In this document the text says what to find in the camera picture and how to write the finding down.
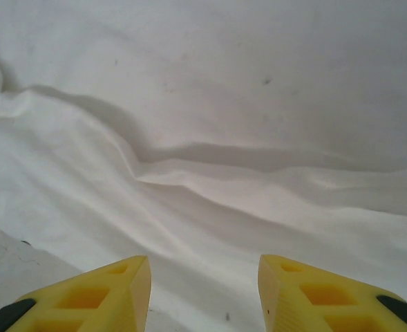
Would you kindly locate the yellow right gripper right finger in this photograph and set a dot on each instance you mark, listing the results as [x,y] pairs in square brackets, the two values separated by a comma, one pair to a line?
[327,297]

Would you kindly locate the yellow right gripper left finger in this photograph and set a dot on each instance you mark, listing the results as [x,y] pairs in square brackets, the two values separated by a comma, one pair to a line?
[92,297]

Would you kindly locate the white t-shirt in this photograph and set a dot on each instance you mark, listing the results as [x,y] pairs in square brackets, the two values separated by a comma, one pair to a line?
[224,138]

